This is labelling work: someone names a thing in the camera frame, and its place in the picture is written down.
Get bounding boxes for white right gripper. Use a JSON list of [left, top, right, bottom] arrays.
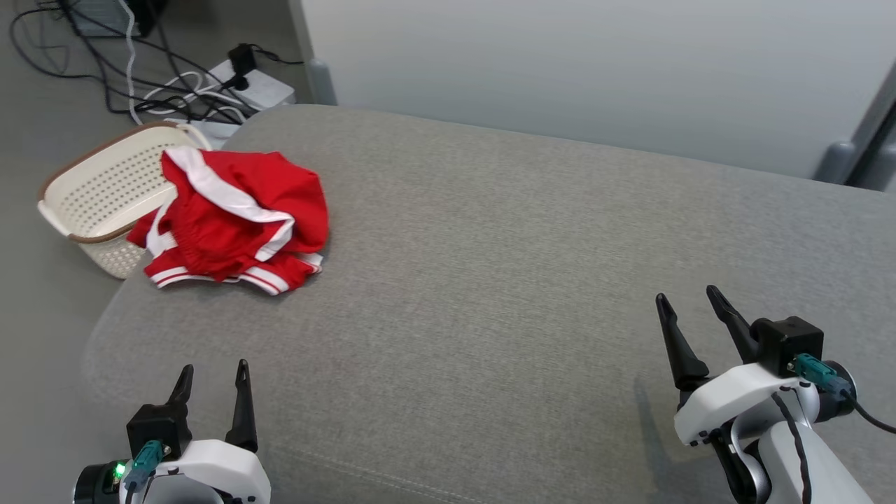
[[655, 285, 820, 449]]

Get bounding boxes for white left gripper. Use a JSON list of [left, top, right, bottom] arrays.
[[120, 359, 272, 504]]

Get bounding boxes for red Bulls jersey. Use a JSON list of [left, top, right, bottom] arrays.
[[127, 203, 324, 296]]

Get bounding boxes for red shorts white stripe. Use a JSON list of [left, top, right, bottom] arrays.
[[160, 147, 330, 279]]

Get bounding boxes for grey partition foot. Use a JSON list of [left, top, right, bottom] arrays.
[[304, 59, 338, 107], [814, 140, 859, 185]]

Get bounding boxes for grey fabric sofa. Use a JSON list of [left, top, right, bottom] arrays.
[[80, 105, 896, 504]]

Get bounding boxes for cream perforated laundry basket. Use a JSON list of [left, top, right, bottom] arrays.
[[37, 120, 212, 281]]

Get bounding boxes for white power strip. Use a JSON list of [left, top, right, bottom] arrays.
[[206, 59, 296, 113]]

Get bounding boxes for black power adapter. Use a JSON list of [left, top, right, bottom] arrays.
[[229, 43, 258, 90]]

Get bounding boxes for teal left camera connector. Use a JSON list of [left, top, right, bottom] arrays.
[[125, 440, 165, 491]]

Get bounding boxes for teal camera connector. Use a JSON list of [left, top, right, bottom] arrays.
[[794, 353, 853, 394], [125, 440, 165, 491]]

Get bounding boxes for teal right camera connector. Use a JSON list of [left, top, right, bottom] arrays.
[[794, 353, 853, 394]]

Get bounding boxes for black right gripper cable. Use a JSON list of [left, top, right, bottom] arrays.
[[842, 391, 896, 433]]

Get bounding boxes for white braided floor cable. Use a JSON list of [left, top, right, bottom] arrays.
[[118, 0, 146, 127]]

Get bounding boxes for black floor cable bundle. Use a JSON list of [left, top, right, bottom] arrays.
[[8, 0, 305, 125]]

